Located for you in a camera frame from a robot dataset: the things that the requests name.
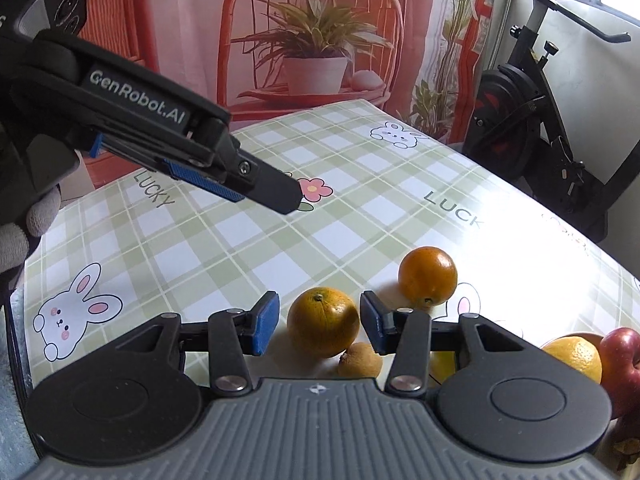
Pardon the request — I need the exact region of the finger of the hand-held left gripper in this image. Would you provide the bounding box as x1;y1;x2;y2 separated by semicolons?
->
161;131;305;217

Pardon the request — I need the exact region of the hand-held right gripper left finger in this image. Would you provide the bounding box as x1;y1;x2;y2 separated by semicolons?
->
114;290;281;397

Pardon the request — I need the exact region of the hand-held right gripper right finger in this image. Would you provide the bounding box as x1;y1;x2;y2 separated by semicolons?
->
360;290;527;397

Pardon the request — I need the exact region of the small brown fruit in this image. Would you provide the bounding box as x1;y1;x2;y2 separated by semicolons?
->
338;342;384;379

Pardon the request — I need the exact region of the yellowish orange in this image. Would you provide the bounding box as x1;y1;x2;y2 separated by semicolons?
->
286;286;361;359

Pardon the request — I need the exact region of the deep orange round orange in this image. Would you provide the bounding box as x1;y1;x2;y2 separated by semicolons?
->
397;246;459;307

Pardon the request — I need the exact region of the yellow lemon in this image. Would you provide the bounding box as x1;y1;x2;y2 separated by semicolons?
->
540;336;604;386

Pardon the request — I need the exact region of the cream round plate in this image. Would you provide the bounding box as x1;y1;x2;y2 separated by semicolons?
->
542;331;640;476

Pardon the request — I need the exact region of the red apple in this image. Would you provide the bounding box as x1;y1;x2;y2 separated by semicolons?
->
599;327;640;419

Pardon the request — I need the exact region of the person's left hand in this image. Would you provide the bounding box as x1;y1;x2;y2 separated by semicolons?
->
0;184;64;292

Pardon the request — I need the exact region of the green checked tablecloth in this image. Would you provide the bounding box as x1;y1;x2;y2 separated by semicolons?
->
20;100;640;406

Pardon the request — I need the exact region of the small pale green apple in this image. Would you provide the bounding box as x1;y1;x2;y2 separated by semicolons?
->
429;351;457;387

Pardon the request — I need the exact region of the printed backdrop cloth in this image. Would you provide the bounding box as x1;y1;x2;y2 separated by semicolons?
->
75;0;502;202

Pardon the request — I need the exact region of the black exercise bike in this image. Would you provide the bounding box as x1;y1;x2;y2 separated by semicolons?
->
460;0;633;247

